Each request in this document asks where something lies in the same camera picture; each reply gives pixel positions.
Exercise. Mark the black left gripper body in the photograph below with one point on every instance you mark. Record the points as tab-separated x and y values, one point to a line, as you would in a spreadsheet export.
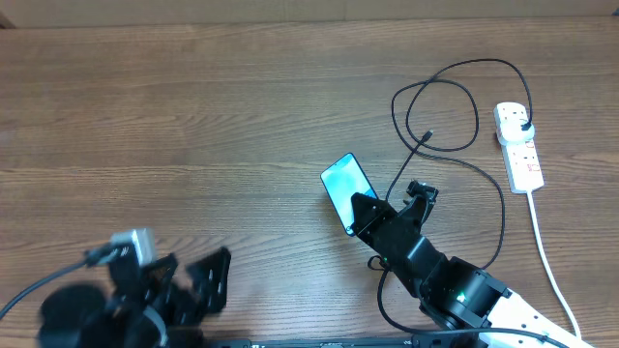
171	298

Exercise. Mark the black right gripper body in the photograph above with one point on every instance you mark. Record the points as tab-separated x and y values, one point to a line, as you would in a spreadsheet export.
368	234

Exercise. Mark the smartphone with teal screen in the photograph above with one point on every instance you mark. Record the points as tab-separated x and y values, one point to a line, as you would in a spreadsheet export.
341	180

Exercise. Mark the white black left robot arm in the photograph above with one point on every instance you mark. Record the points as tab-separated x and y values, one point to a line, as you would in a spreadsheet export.
146	310

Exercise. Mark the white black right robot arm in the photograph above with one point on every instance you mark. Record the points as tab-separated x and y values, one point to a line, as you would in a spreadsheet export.
470	306

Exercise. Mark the white charger plug adapter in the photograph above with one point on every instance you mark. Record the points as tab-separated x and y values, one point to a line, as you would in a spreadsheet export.
512	133

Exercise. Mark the white power strip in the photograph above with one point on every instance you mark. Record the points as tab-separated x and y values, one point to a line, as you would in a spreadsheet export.
521	160

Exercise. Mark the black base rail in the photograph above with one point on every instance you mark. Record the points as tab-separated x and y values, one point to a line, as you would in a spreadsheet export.
412	341

